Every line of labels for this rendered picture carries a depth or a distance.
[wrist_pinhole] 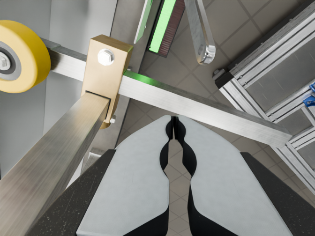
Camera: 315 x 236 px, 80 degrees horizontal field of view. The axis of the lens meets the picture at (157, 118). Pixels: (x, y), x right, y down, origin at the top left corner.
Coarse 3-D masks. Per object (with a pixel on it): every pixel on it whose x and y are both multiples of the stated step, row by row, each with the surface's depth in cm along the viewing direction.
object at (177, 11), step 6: (180, 0) 35; (174, 6) 36; (180, 6) 36; (174, 12) 36; (180, 12) 36; (174, 18) 37; (168, 24) 37; (174, 24) 37; (168, 30) 38; (174, 30) 38; (168, 36) 38; (162, 42) 39; (168, 42) 39; (162, 48) 39; (168, 48) 39; (162, 54) 40
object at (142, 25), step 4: (148, 0) 28; (152, 0) 35; (144, 4) 27; (148, 4) 30; (144, 8) 27; (148, 8) 32; (144, 12) 28; (148, 12) 34; (144, 16) 30; (140, 20) 28; (144, 20) 32; (140, 24) 29; (144, 24) 35; (140, 28) 30; (144, 28) 37; (136, 32) 29; (140, 32) 32; (136, 36) 29; (140, 36) 34; (136, 40) 30
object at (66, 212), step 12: (108, 156) 8; (96, 168) 8; (84, 180) 7; (96, 180) 7; (72, 192) 7; (84, 192) 7; (60, 204) 6; (72, 204) 6; (84, 204) 6; (48, 216) 6; (60, 216) 6; (72, 216) 6; (36, 228) 6; (48, 228) 6; (60, 228) 6; (72, 228) 6
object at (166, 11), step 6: (168, 0) 35; (174, 0) 35; (168, 6) 36; (162, 12) 36; (168, 12) 36; (162, 18) 37; (168, 18) 37; (162, 24) 37; (156, 30) 38; (162, 30) 38; (156, 36) 38; (162, 36) 38; (156, 42) 39; (150, 48) 40; (156, 48) 40
